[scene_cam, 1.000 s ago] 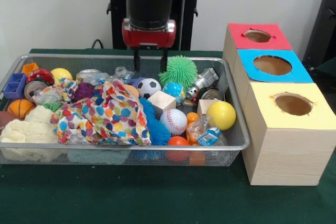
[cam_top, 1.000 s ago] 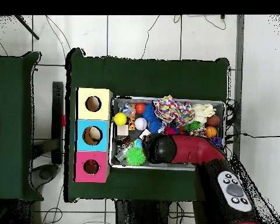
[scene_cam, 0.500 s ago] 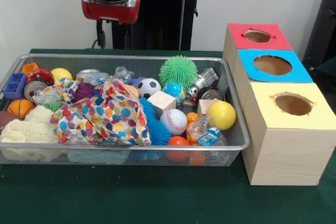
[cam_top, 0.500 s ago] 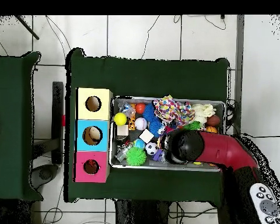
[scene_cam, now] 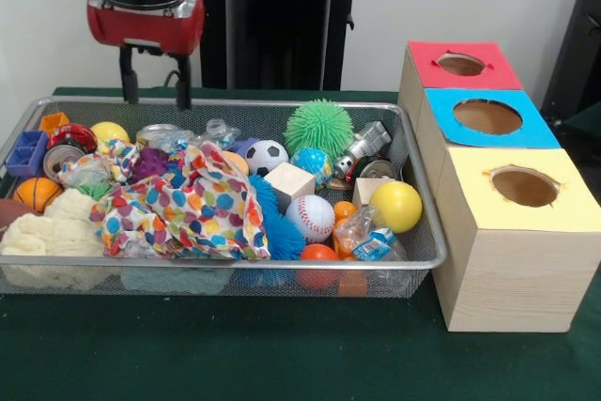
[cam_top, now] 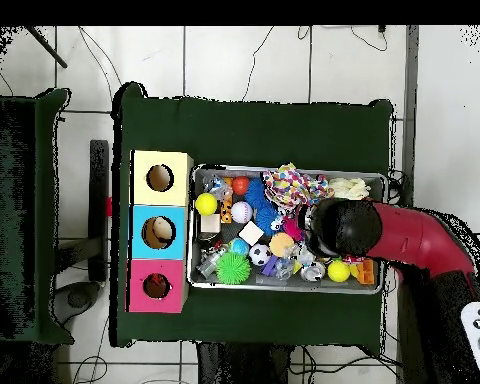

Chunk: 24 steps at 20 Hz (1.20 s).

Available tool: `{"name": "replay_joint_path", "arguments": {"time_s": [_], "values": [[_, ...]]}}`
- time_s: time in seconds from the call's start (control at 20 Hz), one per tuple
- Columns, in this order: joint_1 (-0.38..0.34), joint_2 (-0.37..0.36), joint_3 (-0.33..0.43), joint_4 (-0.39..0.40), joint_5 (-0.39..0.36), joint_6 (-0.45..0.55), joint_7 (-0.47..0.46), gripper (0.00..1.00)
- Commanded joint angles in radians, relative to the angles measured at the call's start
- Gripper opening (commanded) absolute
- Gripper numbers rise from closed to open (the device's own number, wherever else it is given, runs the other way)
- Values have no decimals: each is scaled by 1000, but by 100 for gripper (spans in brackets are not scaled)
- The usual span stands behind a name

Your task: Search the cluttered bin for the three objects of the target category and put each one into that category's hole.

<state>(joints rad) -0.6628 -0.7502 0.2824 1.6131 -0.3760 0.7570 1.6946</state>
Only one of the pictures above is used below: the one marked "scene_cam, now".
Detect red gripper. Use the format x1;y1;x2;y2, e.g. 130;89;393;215
86;0;207;111

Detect polka dot cloth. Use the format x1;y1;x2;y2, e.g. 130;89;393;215
88;140;272;261

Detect cream knitted cloth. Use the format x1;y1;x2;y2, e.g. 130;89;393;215
0;188;107;257

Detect silver mesh bin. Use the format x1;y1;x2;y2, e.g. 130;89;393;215
0;96;448;299

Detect wooden box with three holes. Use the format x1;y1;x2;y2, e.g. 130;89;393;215
397;40;601;333

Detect small soccer ball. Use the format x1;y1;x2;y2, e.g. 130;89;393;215
244;139;290;177

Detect small orange basketball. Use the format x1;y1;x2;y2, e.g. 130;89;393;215
12;177;65;213

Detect wooden cube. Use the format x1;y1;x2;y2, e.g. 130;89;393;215
263;162;316;209

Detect large green spiky ball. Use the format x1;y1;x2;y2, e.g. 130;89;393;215
284;99;354;162

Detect blue globe ball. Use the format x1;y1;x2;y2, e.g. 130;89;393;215
289;147;334;191

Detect blue spiky ball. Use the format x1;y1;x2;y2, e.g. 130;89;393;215
248;174;306;261

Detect small white baseball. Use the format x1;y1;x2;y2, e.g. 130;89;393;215
285;193;336;245

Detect large yellow ball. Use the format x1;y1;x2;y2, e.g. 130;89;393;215
369;180;423;234

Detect dark green tablecloth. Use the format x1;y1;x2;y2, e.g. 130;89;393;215
0;85;601;401

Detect black stand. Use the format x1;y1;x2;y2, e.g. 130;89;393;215
539;0;601;116

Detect green-covered side table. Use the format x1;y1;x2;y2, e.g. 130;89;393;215
561;102;601;139

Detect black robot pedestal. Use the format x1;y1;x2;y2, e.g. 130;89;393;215
190;0;379;91

